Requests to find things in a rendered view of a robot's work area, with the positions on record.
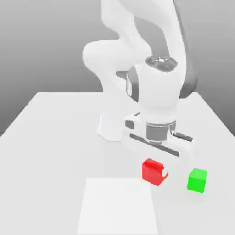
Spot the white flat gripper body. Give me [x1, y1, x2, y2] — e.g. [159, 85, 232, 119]
[122, 130, 194, 163]

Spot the small red cube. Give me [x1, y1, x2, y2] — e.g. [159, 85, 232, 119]
[141, 158, 169, 187]

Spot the small green cube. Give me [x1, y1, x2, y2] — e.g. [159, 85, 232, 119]
[187, 168, 207, 194]

